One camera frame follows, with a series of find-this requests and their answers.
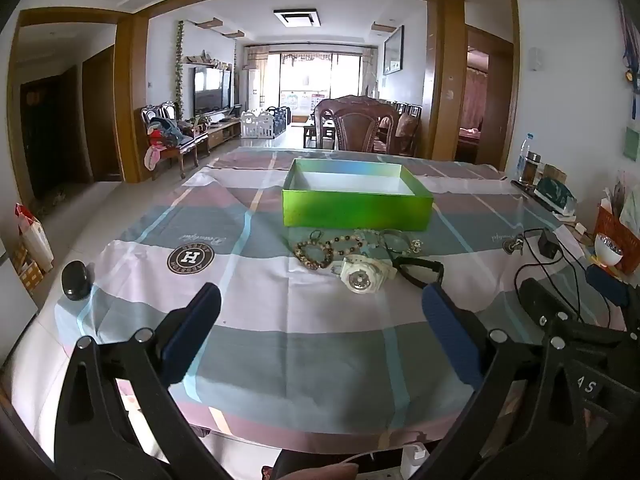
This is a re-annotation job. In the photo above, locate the carved wooden dining chair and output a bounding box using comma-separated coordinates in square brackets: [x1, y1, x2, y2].
[314, 95, 401, 153]

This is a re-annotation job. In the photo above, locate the pink crystal bead bracelet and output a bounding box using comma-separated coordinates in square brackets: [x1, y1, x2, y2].
[350, 227, 388, 253]

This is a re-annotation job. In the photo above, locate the silver bangle bracelet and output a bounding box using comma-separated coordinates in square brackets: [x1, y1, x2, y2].
[378, 229, 407, 256]

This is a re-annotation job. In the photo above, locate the white standing air conditioner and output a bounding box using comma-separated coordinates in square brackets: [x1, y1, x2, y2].
[245, 69, 262, 111]

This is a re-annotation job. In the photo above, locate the orange plastic basket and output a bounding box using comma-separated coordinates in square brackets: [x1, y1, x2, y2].
[595, 202, 640, 276]

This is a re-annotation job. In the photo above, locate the green hanging vine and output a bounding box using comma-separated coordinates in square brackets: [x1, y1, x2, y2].
[174, 20, 187, 111]

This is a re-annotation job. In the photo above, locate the pile of clothes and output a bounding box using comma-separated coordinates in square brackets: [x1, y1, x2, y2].
[145, 117, 193, 171]

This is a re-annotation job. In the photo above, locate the brown bead bracelet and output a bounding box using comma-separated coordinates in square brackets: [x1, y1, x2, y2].
[294, 241, 333, 272]

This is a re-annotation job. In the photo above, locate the white baby fence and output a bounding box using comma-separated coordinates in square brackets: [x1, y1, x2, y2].
[240, 106, 293, 138]

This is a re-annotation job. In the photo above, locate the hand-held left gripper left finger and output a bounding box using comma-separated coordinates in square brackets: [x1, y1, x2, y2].
[54, 282, 231, 480]

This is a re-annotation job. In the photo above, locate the green cardboard box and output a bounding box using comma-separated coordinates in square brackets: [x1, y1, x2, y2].
[281, 158, 435, 232]

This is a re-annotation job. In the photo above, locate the white charger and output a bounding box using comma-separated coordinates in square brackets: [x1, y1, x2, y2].
[402, 442, 431, 480]

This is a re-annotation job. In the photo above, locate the flat screen television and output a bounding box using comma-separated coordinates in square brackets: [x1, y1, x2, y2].
[194, 66, 232, 115]

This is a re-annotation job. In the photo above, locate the black round knob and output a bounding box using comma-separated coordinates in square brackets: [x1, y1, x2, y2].
[61, 261, 95, 302]

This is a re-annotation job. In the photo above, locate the white bowl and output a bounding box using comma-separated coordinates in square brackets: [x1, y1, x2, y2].
[594, 232, 626, 267]

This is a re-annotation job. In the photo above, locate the wooden armchair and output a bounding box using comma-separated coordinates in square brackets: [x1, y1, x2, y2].
[140, 101, 201, 178]

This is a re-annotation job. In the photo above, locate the red and white bead bracelet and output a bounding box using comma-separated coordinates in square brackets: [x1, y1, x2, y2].
[320, 234, 362, 261]

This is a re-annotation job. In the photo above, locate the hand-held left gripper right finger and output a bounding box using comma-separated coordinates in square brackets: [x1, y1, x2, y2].
[421, 283, 601, 480]

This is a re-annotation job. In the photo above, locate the wooden television cabinet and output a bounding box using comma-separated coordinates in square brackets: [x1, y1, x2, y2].
[197, 117, 241, 151]

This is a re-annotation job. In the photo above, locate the black power adapter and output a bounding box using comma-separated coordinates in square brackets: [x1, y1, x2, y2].
[537, 230, 562, 260]

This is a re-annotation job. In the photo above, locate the dark wooden sofa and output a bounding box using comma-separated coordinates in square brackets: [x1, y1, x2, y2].
[392, 102, 422, 157]

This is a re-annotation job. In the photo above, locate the rectangular ceiling lamp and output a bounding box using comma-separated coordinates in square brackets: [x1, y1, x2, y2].
[273, 8, 321, 27]

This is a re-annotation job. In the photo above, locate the plaid tablecloth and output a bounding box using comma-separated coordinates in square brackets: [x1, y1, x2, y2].
[52, 147, 601, 453]

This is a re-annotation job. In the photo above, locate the clear water bottle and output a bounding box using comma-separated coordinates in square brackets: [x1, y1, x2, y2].
[515, 132, 535, 181]

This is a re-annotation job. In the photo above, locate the white wristwatch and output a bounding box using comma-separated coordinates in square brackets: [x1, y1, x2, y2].
[327, 254, 398, 295]

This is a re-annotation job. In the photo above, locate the black cable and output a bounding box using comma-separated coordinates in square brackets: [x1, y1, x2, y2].
[514, 229, 626, 333]

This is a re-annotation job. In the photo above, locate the framed wall picture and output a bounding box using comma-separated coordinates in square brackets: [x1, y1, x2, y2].
[383, 25, 405, 77]

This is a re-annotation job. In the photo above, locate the red and white shopping bag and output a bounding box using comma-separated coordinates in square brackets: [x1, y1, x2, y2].
[14, 203, 55, 273]

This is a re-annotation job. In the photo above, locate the black wristband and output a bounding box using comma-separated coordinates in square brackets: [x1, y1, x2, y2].
[392, 256, 446, 291]

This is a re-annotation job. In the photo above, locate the glass jar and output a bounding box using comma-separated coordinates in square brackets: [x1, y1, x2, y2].
[520, 151, 543, 186]

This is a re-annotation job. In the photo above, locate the dark green box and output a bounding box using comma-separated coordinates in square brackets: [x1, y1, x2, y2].
[535, 177, 576, 213]

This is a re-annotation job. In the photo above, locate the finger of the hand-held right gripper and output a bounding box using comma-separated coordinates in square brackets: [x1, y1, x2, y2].
[586, 264, 632, 308]
[519, 277, 583, 333]

